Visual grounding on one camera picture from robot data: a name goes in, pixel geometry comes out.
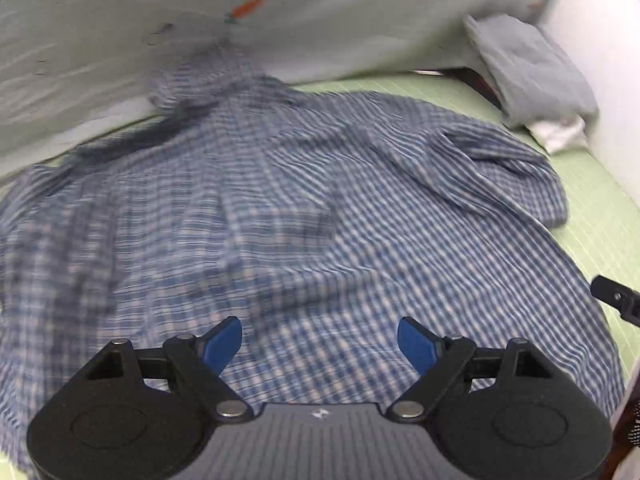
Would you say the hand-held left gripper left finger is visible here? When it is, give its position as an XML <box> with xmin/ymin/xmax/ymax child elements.
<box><xmin>86</xmin><ymin>316</ymin><xmax>254</xmax><ymax>420</ymax></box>

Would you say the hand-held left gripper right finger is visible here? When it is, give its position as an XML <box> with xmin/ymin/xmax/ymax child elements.
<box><xmin>387</xmin><ymin>316</ymin><xmax>552</xmax><ymax>421</ymax></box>

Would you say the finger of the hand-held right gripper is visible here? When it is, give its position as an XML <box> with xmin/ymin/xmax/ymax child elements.
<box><xmin>590</xmin><ymin>276</ymin><xmax>640</xmax><ymax>332</ymax></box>

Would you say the blue plaid shirt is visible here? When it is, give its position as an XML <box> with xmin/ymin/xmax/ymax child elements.
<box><xmin>0</xmin><ymin>52</ymin><xmax>626</xmax><ymax>476</ymax></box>

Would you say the folded white cloth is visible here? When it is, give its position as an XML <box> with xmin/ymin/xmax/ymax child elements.
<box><xmin>529</xmin><ymin>116</ymin><xmax>590</xmax><ymax>155</ymax></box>

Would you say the white board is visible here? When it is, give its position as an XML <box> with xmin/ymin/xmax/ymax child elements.
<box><xmin>535</xmin><ymin>0</ymin><xmax>640</xmax><ymax>196</ymax></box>

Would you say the folded grey cloth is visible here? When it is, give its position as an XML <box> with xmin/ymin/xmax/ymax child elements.
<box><xmin>464</xmin><ymin>14</ymin><xmax>600</xmax><ymax>132</ymax></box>

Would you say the white carrot print sheet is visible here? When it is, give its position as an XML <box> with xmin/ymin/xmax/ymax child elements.
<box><xmin>0</xmin><ymin>0</ymin><xmax>571</xmax><ymax>183</ymax></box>

